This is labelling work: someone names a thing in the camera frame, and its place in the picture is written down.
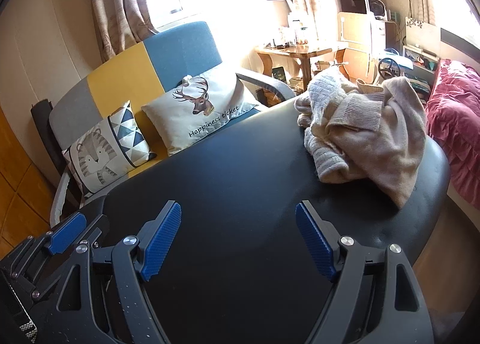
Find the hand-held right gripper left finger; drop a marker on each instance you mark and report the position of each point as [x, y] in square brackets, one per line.
[161, 242]

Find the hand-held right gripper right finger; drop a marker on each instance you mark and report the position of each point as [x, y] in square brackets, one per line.
[315, 242]

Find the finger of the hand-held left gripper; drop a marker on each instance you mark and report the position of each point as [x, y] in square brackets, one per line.
[95, 226]
[63, 233]

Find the pinkish beige knit sweater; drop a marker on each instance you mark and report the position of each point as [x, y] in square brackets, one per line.
[393, 141]

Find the white ribbed knit sweater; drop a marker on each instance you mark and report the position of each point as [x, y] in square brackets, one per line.
[326, 89]

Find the tiger print pillow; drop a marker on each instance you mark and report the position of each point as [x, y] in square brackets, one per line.
[93, 156]

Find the wooden wardrobe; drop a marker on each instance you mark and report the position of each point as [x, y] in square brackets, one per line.
[15, 179]

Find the black rolled mat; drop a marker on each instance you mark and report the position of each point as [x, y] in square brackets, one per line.
[39, 115]

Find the deer print pillow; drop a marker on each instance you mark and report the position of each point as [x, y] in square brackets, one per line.
[202, 104]

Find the toy steering wheel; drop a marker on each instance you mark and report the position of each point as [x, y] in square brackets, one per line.
[390, 66]

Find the grey yellow blue sofa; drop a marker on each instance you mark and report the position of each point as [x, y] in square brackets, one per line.
[180, 51]

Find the wooden side table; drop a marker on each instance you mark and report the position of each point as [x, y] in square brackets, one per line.
[296, 51]

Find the pink bed cover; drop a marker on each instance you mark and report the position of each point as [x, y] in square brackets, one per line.
[457, 111]

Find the row of toiletry bottles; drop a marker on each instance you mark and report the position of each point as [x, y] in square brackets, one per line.
[296, 30]

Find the white flower print board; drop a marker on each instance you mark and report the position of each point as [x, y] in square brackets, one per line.
[422, 34]

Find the small desk fan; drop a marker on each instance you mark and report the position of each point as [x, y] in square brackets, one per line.
[377, 8]

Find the small picture frame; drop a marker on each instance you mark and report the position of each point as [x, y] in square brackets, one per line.
[279, 74]

